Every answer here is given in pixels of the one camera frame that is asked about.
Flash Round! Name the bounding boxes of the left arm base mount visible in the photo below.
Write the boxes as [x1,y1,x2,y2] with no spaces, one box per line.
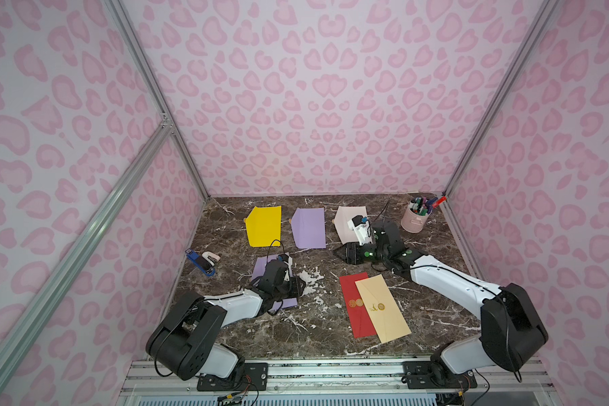
[197,362,268,392]

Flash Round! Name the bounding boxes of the white envelope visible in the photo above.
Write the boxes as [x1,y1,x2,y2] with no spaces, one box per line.
[333,206,367,245]

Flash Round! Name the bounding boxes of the purple envelope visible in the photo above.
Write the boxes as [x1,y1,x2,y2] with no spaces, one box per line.
[290,208,326,250]
[250,255,298,310]

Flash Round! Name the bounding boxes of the pink pen cup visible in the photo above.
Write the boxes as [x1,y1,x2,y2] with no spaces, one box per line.
[400,202,429,233]

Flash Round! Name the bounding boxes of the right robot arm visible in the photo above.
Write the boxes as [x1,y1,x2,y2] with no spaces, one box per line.
[335,215,549,382]

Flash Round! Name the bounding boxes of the yellow envelope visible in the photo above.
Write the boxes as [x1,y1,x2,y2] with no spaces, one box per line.
[245,206,282,248]

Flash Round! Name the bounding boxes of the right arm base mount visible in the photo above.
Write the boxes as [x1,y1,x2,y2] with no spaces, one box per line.
[401,361,478,392]

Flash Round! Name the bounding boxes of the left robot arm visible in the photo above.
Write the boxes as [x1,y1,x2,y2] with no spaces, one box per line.
[145,254,305,384]

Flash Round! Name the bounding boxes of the red envelope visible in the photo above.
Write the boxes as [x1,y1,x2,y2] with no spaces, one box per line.
[339,272,377,338]

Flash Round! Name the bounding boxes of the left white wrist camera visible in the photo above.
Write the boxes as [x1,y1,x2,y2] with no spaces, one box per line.
[277,254,293,268]

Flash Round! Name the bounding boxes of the blue stapler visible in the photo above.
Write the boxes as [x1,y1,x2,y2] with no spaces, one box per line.
[185,249,221,277]

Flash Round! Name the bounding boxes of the aluminium front rail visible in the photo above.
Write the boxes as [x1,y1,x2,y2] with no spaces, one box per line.
[117,356,561,405]

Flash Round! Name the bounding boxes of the beige envelope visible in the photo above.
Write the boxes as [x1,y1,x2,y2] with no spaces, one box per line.
[355,275,411,343]

